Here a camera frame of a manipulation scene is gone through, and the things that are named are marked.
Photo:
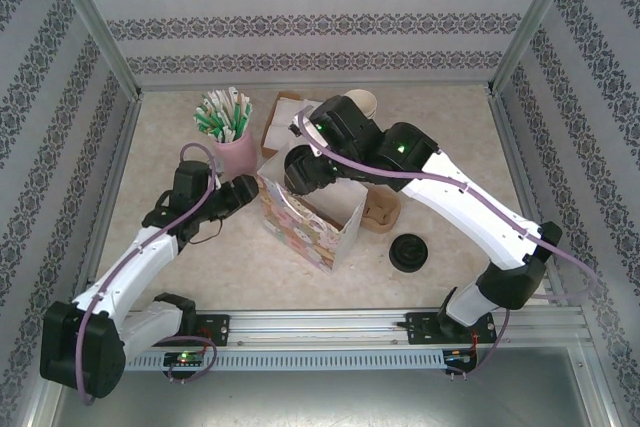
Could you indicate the white patterned paper bag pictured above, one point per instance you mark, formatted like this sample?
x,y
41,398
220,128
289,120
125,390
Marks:
x,y
300,232

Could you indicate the stack of black lids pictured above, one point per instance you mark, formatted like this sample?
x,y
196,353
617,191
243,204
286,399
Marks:
x,y
409,253

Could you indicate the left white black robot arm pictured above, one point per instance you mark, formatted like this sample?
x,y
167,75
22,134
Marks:
x,y
85,352

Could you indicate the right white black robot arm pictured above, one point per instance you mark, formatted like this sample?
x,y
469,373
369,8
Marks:
x,y
475,217

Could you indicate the pink holder cup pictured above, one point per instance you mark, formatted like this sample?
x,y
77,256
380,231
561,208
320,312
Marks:
x,y
237,154

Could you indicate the stack of white napkins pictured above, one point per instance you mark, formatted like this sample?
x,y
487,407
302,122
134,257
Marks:
x,y
269,149

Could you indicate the stack of white paper cups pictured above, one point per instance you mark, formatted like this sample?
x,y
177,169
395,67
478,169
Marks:
x,y
362,99

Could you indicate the green white sugar stick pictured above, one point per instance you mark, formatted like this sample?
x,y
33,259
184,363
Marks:
x,y
242,119
204,119

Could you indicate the brown cardboard cup carrier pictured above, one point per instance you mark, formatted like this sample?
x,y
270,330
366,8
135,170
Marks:
x,y
387,217

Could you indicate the white paper stick packet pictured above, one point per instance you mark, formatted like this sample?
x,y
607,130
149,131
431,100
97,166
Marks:
x,y
216,101
232,99

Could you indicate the wooden stirrer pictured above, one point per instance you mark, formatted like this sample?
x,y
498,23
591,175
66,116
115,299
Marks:
x,y
245,98

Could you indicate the small circuit board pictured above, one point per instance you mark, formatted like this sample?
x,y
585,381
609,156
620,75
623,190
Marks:
x,y
185,359
460,358

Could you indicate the aluminium table edge rail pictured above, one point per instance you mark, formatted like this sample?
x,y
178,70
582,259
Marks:
x,y
510,147
118,157

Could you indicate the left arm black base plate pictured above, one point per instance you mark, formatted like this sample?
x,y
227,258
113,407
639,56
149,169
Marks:
x,y
217,329

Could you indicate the aluminium mounting rail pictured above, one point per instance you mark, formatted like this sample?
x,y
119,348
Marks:
x,y
320,329

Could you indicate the aluminium frame post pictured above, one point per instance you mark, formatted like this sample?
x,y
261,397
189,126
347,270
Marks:
x,y
535,17
95,22

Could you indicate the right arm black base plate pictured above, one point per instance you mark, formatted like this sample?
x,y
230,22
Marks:
x,y
420,329

